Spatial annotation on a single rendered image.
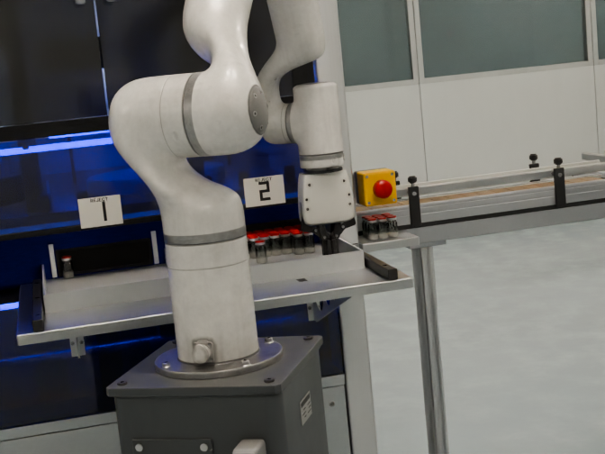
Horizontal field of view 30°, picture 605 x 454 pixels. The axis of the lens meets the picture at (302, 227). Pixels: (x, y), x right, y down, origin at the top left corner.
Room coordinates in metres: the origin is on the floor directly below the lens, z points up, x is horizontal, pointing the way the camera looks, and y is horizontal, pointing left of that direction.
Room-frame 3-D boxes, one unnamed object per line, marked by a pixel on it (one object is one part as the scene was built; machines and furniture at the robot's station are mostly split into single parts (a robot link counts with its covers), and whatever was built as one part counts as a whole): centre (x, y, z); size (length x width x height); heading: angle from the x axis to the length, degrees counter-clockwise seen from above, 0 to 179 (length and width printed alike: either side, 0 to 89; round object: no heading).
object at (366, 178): (2.42, -0.17, 0.99); 0.08 x 0.07 x 0.07; 12
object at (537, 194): (2.62, -0.42, 0.92); 0.69 x 0.16 x 0.16; 102
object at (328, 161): (2.12, -0.05, 1.09); 0.09 x 0.08 x 0.03; 102
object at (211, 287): (1.63, 0.14, 0.95); 0.19 x 0.19 x 0.18
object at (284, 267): (2.25, 0.05, 0.90); 0.34 x 0.26 x 0.04; 12
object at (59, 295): (2.18, 0.38, 0.90); 0.34 x 0.26 x 0.04; 12
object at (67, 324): (2.15, 0.20, 0.87); 0.70 x 0.48 x 0.02; 102
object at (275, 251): (2.34, 0.07, 0.90); 0.18 x 0.02 x 0.05; 102
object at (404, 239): (2.47, -0.17, 0.87); 0.14 x 0.13 x 0.02; 12
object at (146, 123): (1.64, 0.17, 1.16); 0.19 x 0.12 x 0.24; 69
